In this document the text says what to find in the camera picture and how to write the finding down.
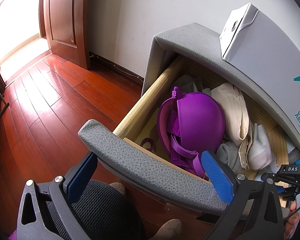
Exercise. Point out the grey folded garment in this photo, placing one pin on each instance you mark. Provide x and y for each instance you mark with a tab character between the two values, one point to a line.
227	152

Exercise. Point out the foot grey sock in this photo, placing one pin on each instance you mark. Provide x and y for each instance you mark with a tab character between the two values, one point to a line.
119	187
172	229

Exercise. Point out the white XINCCI shoe box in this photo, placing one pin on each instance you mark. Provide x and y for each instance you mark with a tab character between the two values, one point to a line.
261	50

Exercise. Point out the grey front wooden drawer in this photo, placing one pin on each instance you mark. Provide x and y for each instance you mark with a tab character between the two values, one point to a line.
133	150

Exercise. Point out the right foot grey sock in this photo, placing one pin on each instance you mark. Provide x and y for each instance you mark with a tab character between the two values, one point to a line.
172	229

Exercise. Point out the grey nightstand cabinet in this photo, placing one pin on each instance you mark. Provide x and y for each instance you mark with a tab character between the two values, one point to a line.
201	44

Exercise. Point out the grey honeycomb pattern underwear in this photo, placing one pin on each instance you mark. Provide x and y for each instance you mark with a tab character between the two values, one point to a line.
259	154

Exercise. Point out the person's right hand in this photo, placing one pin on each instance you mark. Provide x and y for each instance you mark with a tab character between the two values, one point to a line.
289	226

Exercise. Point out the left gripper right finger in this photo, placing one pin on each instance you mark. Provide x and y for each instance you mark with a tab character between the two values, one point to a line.
264	220

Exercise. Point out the beige bra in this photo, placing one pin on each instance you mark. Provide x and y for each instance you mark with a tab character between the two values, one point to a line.
237	122

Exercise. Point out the left foot grey sock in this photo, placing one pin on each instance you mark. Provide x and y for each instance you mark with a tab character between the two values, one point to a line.
119	187

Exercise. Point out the purple padded bra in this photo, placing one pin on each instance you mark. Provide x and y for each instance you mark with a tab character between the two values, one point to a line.
189	124

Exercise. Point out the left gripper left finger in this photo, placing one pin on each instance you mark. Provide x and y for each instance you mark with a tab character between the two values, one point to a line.
34	220

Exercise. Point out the brown wooden door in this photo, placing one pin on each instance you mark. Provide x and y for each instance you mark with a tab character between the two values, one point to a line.
66	29

